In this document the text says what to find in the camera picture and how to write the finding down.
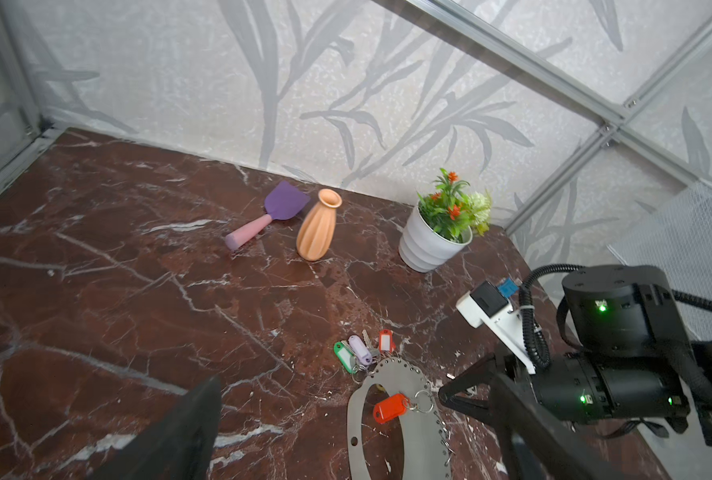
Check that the orange red key tag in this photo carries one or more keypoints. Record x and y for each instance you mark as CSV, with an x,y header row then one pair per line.
x,y
391,408

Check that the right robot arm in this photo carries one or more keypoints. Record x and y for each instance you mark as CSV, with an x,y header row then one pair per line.
x,y
630,359

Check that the purple key tag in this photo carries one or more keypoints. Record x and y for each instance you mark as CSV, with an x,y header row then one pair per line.
x,y
360,350

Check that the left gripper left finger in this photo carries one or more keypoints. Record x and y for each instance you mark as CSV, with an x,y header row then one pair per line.
x,y
179,446

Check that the white wire mesh basket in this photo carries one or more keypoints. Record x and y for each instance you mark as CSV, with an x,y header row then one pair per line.
x,y
677,238

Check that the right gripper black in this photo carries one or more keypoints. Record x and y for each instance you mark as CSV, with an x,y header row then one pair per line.
x,y
509,399

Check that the green key tag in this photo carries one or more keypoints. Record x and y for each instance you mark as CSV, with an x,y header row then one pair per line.
x,y
346,357

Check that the orange ribbed vase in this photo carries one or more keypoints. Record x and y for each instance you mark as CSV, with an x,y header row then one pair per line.
x,y
317,230

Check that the white pot artificial plant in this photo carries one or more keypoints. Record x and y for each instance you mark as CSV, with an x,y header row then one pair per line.
x,y
444,222

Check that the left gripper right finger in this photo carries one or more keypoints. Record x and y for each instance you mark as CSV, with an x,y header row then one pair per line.
x,y
542,449

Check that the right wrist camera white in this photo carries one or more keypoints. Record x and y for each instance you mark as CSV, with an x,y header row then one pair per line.
x,y
486,305

